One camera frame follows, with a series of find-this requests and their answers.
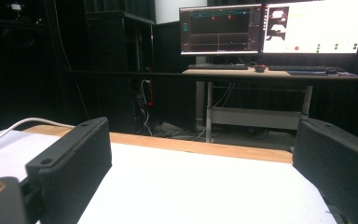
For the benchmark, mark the wooden computer desk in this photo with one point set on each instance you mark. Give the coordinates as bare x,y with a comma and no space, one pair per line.
261,93

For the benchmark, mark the dark-screen computer monitor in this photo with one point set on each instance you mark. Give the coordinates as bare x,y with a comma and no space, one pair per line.
220,30

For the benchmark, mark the black keyboard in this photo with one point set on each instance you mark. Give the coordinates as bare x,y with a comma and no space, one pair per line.
217,66
301,67

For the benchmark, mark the black computer mouse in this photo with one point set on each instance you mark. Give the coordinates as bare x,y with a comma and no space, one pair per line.
331,71

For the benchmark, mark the small red and black device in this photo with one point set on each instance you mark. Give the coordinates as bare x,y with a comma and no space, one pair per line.
259,67

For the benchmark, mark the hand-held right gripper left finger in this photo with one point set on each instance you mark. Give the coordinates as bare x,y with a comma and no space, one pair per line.
74,168

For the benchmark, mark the black shelf cabinet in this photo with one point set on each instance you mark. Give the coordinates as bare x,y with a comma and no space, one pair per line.
119,62

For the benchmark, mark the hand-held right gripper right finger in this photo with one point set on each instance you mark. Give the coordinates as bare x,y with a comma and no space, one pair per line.
338,165

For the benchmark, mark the white table cover sheet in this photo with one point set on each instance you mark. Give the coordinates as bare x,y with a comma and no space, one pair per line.
183,189

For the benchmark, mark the red power strip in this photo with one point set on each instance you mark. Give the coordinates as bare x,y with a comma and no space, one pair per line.
150,93

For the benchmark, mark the white-screen computer monitor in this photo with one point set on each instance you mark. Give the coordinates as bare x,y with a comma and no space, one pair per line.
315,26

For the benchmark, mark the dark mouse pad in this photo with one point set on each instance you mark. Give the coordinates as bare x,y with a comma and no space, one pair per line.
323,73

